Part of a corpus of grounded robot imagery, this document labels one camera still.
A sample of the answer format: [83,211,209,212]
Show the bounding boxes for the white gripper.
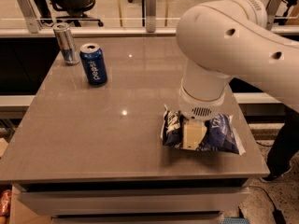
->
[178,88,224,150]

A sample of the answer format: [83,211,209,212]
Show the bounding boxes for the blue chip bag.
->
[161,106,245,155]

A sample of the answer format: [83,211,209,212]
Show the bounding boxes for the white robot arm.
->
[176,0,299,121]

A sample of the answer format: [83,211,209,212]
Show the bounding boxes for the blue pepsi can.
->
[79,43,107,86]

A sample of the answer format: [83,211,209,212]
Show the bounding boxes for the silver energy drink can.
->
[53,22,79,65]

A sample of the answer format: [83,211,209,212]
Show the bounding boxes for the orange snack bag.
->
[0,189,12,217]

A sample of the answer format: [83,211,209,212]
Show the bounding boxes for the person leg dark trousers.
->
[262,107,299,182]

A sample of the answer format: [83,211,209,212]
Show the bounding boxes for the black office chair left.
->
[34,0,95,27]

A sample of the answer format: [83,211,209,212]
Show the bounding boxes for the cardboard box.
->
[9,187,51,224]

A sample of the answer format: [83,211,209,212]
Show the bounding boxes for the black floor cable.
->
[249,185,287,224]

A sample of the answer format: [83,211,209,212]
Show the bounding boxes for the centre metal glass bracket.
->
[145,0,156,33]

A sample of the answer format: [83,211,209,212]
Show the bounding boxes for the metal glass bracket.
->
[17,0,40,34]
[145,0,156,33]
[266,0,282,30]

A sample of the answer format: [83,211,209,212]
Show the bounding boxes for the right metal glass bracket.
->
[266,0,282,30]

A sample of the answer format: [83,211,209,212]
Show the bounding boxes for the left metal glass bracket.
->
[17,0,40,34]

